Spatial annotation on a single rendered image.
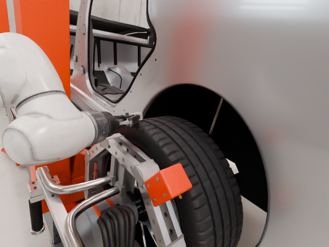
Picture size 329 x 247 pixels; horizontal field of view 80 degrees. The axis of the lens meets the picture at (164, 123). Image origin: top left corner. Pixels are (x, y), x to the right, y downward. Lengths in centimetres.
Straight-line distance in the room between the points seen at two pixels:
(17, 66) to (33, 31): 45
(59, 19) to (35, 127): 60
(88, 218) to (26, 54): 48
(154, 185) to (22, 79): 36
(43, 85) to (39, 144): 13
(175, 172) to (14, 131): 34
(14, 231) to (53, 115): 161
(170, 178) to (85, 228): 33
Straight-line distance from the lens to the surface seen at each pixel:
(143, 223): 85
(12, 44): 51
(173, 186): 48
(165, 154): 58
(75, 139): 44
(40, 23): 92
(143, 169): 55
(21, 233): 195
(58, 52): 94
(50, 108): 44
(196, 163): 60
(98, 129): 49
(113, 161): 66
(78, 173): 122
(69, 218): 58
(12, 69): 48
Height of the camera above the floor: 144
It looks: 21 degrees down
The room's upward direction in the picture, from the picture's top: 10 degrees clockwise
